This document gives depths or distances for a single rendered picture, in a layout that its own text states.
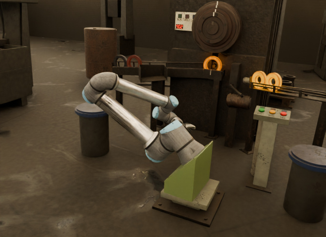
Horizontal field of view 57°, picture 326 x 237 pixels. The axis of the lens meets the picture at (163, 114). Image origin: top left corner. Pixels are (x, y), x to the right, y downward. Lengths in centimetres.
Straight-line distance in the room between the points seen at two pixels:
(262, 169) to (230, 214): 48
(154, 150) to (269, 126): 84
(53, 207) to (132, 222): 55
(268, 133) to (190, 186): 73
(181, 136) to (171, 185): 32
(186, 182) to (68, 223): 76
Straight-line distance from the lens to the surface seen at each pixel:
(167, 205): 210
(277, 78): 265
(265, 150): 234
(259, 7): 306
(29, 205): 225
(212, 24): 290
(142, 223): 198
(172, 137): 194
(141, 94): 207
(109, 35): 548
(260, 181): 246
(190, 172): 187
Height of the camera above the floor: 127
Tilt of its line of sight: 20 degrees down
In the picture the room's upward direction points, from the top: 3 degrees clockwise
